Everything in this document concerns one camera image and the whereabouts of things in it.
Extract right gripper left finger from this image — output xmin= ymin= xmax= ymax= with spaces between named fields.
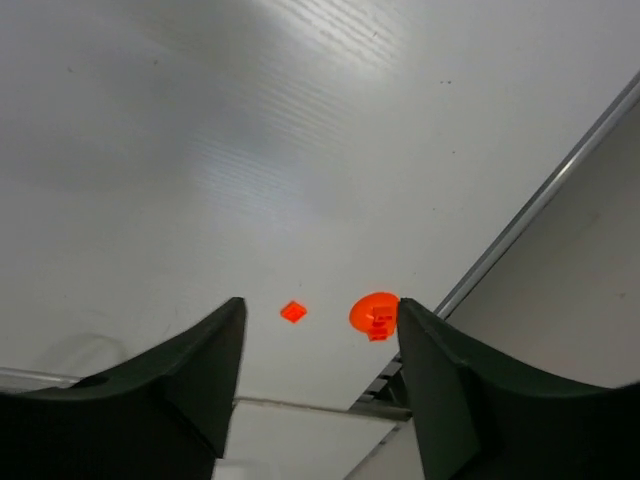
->
xmin=1 ymin=297 xmax=246 ymax=479

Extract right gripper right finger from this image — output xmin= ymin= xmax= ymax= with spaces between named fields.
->
xmin=397 ymin=298 xmax=639 ymax=479

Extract orange cone lego piece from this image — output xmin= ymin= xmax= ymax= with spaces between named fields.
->
xmin=349 ymin=292 xmax=399 ymax=342

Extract orange lego tile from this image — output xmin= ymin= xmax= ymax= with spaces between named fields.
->
xmin=280 ymin=300 xmax=308 ymax=324

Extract aluminium table frame rail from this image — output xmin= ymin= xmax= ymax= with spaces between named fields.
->
xmin=348 ymin=75 xmax=639 ymax=421

